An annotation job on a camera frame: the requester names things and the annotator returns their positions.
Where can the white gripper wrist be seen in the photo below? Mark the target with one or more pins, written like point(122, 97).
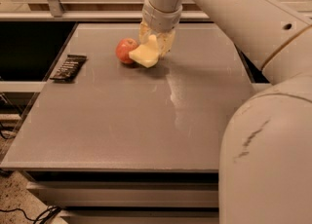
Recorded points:
point(160, 18)

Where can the yellow wavy sponge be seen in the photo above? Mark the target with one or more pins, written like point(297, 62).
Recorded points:
point(146, 54)

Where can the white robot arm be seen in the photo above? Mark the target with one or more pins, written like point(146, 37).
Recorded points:
point(265, 162)

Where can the red apple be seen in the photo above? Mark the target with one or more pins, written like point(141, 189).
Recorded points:
point(123, 48)

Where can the black snack bar packet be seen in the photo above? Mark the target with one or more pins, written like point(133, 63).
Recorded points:
point(69, 69)

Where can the grey table drawer unit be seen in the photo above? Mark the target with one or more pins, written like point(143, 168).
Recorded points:
point(129, 197)

